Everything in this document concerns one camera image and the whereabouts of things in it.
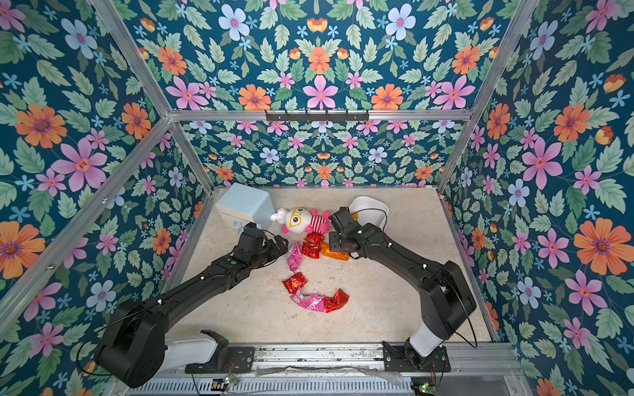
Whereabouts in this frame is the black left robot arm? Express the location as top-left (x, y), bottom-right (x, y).
top-left (94, 223), bottom-right (289, 388)

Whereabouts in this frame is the white plastic storage box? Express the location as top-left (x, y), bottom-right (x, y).
top-left (349, 196), bottom-right (390, 230)

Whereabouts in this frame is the orange tea bag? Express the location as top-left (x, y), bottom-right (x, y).
top-left (320, 243), bottom-right (350, 262)

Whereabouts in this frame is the pink tea bag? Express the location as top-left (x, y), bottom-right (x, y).
top-left (291, 290), bottom-right (326, 313)
top-left (287, 242), bottom-right (303, 272)

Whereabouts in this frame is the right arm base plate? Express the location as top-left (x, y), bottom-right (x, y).
top-left (381, 341), bottom-right (452, 373)

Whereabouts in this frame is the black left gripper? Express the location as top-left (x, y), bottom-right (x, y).
top-left (247, 234), bottom-right (290, 272)

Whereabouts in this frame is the white pink plush doll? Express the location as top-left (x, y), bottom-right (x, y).
top-left (281, 207), bottom-right (330, 234)

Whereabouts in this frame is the red tea bag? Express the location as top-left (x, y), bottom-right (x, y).
top-left (282, 272), bottom-right (308, 295)
top-left (301, 232), bottom-right (325, 259)
top-left (323, 289), bottom-right (349, 313)

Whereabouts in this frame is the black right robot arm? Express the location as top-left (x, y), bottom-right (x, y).
top-left (329, 207), bottom-right (477, 357)

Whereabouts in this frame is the red tea bag top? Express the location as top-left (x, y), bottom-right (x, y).
top-left (301, 232), bottom-right (325, 259)

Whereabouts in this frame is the black hook rail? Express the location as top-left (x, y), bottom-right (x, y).
top-left (264, 110), bottom-right (370, 123)

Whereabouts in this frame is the small white plush bunny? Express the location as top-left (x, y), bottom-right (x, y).
top-left (270, 208), bottom-right (288, 224)

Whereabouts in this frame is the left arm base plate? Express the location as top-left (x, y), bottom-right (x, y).
top-left (185, 330), bottom-right (255, 374)

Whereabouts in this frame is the light blue mini cabinet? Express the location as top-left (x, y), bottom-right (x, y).
top-left (215, 183), bottom-right (275, 230)

